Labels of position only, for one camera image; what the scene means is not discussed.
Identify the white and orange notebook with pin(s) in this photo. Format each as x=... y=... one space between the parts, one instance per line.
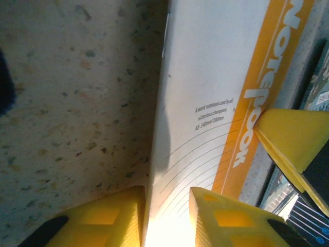
x=205 y=77

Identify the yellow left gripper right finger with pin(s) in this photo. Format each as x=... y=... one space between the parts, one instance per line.
x=231 y=223

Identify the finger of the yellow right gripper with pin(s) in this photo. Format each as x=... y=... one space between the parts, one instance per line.
x=288 y=169
x=295 y=136

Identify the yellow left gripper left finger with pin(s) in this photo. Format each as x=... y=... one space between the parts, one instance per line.
x=102 y=221

